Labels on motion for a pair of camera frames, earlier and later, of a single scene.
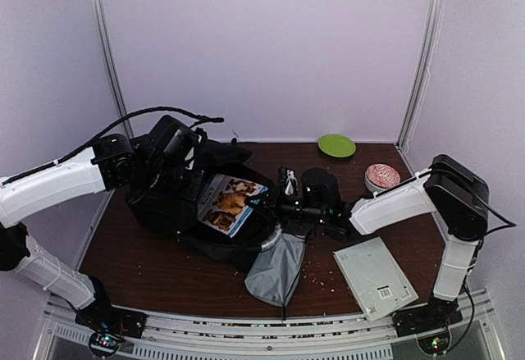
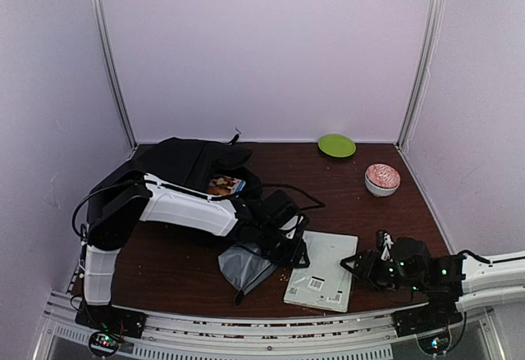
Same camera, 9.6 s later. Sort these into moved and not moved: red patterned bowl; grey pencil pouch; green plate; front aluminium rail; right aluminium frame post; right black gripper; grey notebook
Moved: grey notebook; right black gripper; grey pencil pouch
Not moved: red patterned bowl; front aluminium rail; right aluminium frame post; green plate
